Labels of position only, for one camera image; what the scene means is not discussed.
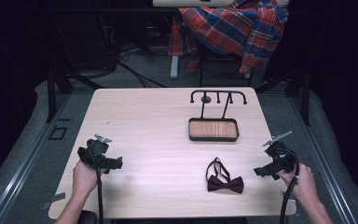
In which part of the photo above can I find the plaid shirt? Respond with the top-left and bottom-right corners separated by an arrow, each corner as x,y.
168,0 -> 289,75

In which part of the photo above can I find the black chair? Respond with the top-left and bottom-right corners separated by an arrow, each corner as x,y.
197,46 -> 254,88

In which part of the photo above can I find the dark red bow tie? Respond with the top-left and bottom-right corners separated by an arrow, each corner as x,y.
205,157 -> 245,195

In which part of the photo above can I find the person's left hand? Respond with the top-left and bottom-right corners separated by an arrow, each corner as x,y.
72,161 -> 105,197

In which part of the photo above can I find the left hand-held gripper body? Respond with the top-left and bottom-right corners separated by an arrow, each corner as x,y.
76,133 -> 119,171

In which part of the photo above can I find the person's right hand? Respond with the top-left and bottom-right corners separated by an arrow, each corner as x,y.
276,162 -> 319,204

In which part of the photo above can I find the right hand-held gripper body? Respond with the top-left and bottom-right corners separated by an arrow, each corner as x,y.
258,131 -> 297,181

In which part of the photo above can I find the black cable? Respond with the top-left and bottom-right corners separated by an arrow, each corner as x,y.
88,146 -> 104,224
275,147 -> 301,224

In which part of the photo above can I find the black hook rack wooden tray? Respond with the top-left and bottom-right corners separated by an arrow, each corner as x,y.
187,90 -> 248,143

